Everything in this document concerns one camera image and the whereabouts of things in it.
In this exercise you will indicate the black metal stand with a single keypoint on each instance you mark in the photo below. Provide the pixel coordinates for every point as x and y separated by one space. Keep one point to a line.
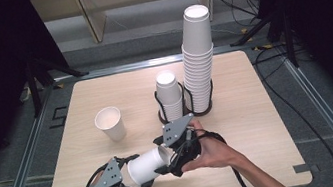
39 73
279 28

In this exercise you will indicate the light wooden shelf unit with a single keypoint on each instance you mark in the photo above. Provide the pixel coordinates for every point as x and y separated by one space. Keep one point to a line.
91 14

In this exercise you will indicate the short stack of paper cups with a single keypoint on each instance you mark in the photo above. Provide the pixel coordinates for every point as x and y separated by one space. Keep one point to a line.
168 89

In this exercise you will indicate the tall stack of paper cups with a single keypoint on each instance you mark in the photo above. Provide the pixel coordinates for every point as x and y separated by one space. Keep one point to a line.
199 54

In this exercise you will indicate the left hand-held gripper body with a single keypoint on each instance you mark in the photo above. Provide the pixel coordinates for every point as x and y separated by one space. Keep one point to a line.
107 179

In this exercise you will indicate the person's right hand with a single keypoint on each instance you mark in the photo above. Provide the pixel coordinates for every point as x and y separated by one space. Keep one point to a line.
210 150

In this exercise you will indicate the white paper cup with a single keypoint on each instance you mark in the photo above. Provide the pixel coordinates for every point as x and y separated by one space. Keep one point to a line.
110 126
147 167

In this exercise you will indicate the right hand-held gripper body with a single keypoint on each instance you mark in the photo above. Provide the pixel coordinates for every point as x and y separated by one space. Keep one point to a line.
178 138

